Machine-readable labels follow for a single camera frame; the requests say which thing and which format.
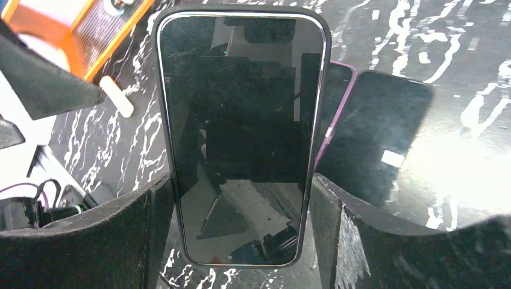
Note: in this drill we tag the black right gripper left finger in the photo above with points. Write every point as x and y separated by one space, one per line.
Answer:
118 244

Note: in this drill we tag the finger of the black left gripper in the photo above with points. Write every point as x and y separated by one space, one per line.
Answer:
10 134
43 88

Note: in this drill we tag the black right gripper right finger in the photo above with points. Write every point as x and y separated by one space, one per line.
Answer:
361 246

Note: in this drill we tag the black phone from beige case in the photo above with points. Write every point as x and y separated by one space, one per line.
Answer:
374 133

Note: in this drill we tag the purple phone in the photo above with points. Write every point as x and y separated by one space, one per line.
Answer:
339 83

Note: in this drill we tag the small black phone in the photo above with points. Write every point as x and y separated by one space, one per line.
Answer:
241 97

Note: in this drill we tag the white tube on table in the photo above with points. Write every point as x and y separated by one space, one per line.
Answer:
117 96

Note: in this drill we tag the orange wooden shelf rack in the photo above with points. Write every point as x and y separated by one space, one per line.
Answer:
90 40

